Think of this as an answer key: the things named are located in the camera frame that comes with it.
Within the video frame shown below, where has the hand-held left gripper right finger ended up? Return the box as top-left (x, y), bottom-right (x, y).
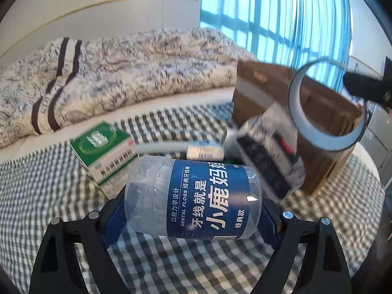
top-left (259, 199), bottom-right (353, 294)

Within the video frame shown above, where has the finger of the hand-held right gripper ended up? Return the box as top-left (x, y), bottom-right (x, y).
top-left (343, 71), bottom-right (392, 111)

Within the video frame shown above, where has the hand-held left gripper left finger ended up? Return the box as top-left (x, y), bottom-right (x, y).
top-left (29, 187), bottom-right (135, 294)

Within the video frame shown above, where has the clear floss jar blue label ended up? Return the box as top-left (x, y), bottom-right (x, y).
top-left (124, 156), bottom-right (267, 241)

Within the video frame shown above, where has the black and white packet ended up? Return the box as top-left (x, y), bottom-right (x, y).
top-left (225, 102), bottom-right (307, 203)

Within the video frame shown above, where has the clear tape roll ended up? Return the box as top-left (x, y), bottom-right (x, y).
top-left (288, 61), bottom-right (368, 153)

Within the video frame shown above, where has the green and white medicine box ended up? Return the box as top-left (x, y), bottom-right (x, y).
top-left (70, 122), bottom-right (138, 199)

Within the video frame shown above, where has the small white bottle blue label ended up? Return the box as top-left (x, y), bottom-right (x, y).
top-left (186, 142), bottom-right (226, 160)

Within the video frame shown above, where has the brown cardboard box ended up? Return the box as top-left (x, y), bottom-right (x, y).
top-left (231, 58), bottom-right (372, 195)

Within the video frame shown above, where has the grey cabinet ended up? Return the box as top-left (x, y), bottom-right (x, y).
top-left (361, 101), bottom-right (392, 187)

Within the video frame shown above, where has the grey checked bed sheet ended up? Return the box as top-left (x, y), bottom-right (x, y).
top-left (0, 101), bottom-right (386, 294)

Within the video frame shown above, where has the blue curtain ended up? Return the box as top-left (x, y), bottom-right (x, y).
top-left (199, 0), bottom-right (353, 92)

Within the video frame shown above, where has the white round mattress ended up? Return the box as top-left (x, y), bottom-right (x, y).
top-left (0, 84), bottom-right (382, 196)

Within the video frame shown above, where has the white quilt with dark print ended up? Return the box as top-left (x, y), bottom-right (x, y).
top-left (0, 27), bottom-right (261, 149)

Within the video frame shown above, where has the white headboard with gold trim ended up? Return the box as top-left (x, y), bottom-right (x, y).
top-left (0, 0), bottom-right (203, 68)

